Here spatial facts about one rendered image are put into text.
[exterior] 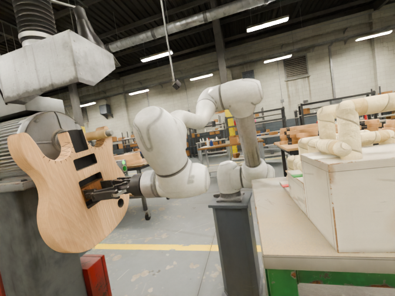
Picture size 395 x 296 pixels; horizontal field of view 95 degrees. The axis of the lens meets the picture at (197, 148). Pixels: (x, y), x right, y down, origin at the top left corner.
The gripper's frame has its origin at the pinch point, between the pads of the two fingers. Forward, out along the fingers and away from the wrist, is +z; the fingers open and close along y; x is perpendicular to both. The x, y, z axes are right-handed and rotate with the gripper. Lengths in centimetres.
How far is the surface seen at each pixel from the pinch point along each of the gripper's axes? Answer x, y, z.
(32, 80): 37.9, -4.8, 4.9
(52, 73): 38.2, -4.7, -3.1
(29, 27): 55, 1, 6
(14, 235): -13.3, -6.3, 38.3
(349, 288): -117, 69, -107
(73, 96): 213, 726, 738
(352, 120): 13, -11, -72
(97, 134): 18.5, 6.6, -1.6
